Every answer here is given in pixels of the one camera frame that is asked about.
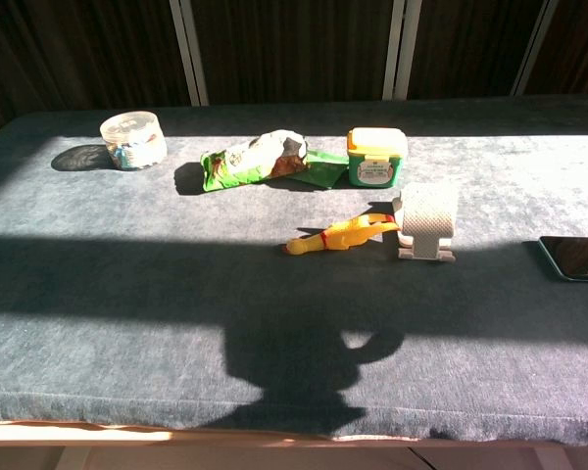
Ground black smartphone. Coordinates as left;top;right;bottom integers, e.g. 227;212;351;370
538;235;588;284

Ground white phone stand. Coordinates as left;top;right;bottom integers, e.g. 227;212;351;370
391;183;460;264

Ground yellow rubber chicken toy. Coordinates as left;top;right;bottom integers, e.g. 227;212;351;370
282;212;402;257

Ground flat green packet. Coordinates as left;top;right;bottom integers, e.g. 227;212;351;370
288;149;351;191

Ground crumpled green snack bag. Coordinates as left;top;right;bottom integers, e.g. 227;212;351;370
200;129;310;193

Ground green box with yellow lid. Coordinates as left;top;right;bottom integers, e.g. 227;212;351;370
346;126;410;189

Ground dark blue table cloth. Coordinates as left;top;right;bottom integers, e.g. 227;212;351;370
0;95;588;447

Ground clear round plastic jar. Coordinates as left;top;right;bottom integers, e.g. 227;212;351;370
99;111;169;171

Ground white window frame post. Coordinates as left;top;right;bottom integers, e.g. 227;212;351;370
381;0;423;102
169;0;211;107
510;0;563;97

